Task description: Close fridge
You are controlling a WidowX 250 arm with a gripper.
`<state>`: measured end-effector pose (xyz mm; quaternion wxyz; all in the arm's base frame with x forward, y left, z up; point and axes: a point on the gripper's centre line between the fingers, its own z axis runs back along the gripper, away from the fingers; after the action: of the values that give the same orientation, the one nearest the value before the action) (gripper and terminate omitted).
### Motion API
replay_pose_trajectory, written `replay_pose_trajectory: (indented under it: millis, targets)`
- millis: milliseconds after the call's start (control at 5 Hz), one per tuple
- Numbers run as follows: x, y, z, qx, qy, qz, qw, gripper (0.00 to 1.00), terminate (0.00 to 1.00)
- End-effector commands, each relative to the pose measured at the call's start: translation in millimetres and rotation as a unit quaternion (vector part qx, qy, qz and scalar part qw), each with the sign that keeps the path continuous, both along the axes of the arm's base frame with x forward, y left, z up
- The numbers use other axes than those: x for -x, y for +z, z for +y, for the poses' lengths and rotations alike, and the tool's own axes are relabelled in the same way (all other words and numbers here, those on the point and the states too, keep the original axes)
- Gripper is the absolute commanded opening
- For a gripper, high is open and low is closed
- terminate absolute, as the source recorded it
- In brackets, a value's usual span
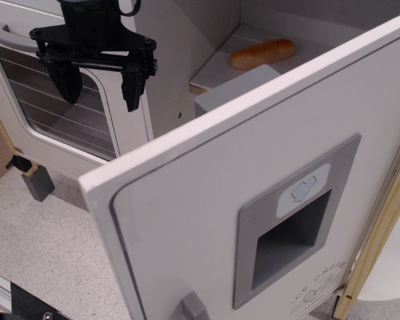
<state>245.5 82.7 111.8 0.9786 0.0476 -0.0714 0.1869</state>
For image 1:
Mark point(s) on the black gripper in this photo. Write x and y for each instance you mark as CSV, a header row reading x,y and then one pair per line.
x,y
93,36

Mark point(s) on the white toy fridge door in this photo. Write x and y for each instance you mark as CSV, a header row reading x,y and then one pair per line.
x,y
167,212

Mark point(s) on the grey box inside fridge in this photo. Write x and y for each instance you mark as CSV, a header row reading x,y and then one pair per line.
x,y
234,88

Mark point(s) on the white fridge shelf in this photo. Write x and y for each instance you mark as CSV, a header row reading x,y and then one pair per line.
x,y
310,43

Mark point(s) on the white oven door with window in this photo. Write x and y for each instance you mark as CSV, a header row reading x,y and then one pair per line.
x,y
71,138

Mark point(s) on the grey cabinet foot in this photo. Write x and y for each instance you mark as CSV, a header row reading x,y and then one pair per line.
x,y
39,184

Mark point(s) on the toy bread loaf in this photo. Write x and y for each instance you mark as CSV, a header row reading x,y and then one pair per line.
x,y
265,53

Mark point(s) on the grey ice dispenser panel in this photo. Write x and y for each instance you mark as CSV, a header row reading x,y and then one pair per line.
x,y
288,223

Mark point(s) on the grey oven door handle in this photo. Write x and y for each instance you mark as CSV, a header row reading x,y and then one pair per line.
x,y
16,42

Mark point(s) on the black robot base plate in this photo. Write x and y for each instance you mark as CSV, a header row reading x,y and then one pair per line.
x,y
27,306

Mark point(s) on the grey fridge door handle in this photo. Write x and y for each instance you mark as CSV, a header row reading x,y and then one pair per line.
x,y
193,308

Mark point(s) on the light wooden cabinet post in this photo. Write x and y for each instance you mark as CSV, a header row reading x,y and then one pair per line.
x,y
381,230

